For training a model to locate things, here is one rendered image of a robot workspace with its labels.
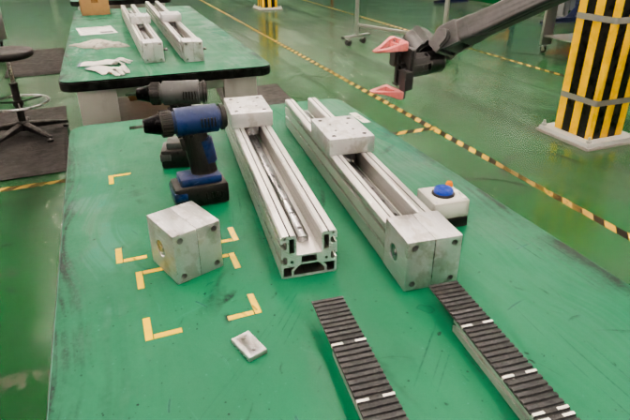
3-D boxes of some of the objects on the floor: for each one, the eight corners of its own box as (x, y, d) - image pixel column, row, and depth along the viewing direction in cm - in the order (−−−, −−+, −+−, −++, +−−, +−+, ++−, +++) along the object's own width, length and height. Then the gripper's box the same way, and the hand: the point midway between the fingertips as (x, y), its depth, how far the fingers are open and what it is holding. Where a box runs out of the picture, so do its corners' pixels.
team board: (339, 46, 698) (343, -124, 614) (366, 41, 728) (372, -121, 644) (431, 65, 596) (451, -135, 512) (457, 58, 626) (479, -131, 542)
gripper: (436, 37, 124) (382, 45, 117) (428, 95, 131) (378, 105, 124) (417, 31, 129) (366, 38, 122) (412, 86, 136) (362, 96, 129)
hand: (375, 71), depth 124 cm, fingers open, 9 cm apart
